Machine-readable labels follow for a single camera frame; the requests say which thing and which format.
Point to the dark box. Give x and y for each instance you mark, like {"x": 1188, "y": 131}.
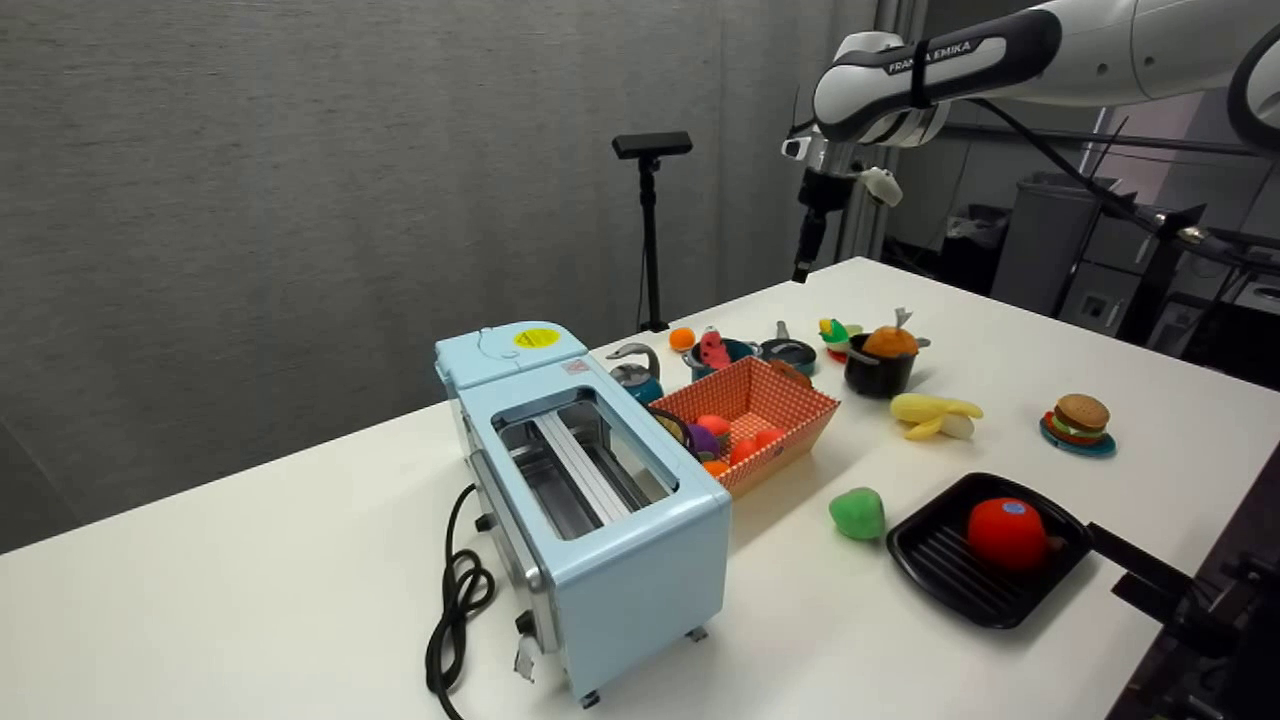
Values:
{"x": 974, "y": 244}

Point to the green plush fruit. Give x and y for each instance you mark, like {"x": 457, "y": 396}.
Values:
{"x": 857, "y": 513}

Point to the small orange toy fruit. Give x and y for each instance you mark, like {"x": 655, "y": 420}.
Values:
{"x": 682, "y": 336}

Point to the orange gingham basket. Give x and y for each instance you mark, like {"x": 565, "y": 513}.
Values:
{"x": 785, "y": 400}

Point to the red plush strawberry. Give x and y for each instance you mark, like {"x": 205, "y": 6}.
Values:
{"x": 743, "y": 444}
{"x": 766, "y": 432}

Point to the black grill pan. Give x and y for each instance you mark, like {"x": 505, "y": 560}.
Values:
{"x": 962, "y": 574}

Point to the orange toy food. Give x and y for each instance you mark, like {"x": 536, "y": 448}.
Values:
{"x": 890, "y": 340}

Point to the orange plush fruit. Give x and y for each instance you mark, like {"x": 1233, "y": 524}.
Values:
{"x": 722, "y": 466}

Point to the dark shelf unit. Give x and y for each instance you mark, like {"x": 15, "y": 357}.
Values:
{"x": 1233, "y": 306}

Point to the black toy pot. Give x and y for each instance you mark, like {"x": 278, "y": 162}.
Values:
{"x": 875, "y": 379}

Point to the black grey cabinet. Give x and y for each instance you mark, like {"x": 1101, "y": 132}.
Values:
{"x": 1127, "y": 272}

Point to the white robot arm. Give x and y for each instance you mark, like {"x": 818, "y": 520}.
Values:
{"x": 1015, "y": 63}

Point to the green red toy vegetable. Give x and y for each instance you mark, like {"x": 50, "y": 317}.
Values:
{"x": 834, "y": 329}

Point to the small dark toy pan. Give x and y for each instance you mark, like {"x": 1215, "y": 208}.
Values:
{"x": 788, "y": 355}

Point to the purple plush fruit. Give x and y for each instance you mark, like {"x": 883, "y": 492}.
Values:
{"x": 698, "y": 444}

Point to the teal pot with glass lid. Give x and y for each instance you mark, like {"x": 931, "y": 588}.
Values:
{"x": 632, "y": 361}

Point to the yellow toy banana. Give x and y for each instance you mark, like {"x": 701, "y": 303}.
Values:
{"x": 931, "y": 412}

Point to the light blue box yellow sticker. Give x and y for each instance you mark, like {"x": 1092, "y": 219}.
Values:
{"x": 513, "y": 355}

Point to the black metal frame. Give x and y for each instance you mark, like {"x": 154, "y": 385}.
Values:
{"x": 1222, "y": 634}

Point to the toy burger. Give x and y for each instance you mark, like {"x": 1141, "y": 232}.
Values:
{"x": 1079, "y": 418}

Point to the big red plush tomato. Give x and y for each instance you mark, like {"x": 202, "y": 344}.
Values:
{"x": 1006, "y": 532}

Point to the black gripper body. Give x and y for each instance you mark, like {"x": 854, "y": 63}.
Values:
{"x": 825, "y": 190}

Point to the black camera on stand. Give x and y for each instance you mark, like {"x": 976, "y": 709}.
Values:
{"x": 650, "y": 226}

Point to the open teal toy pot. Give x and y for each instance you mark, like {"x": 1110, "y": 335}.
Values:
{"x": 743, "y": 357}

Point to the light blue toaster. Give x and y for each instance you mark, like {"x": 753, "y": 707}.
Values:
{"x": 602, "y": 532}

